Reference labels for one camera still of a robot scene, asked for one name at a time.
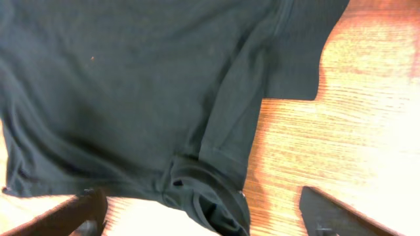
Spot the black t-shirt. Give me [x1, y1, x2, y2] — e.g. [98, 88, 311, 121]
[1, 0, 347, 235]

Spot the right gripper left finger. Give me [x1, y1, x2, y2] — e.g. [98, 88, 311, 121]
[1, 189, 108, 236]

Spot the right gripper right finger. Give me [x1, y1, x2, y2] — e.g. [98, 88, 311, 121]
[299, 186, 399, 236]

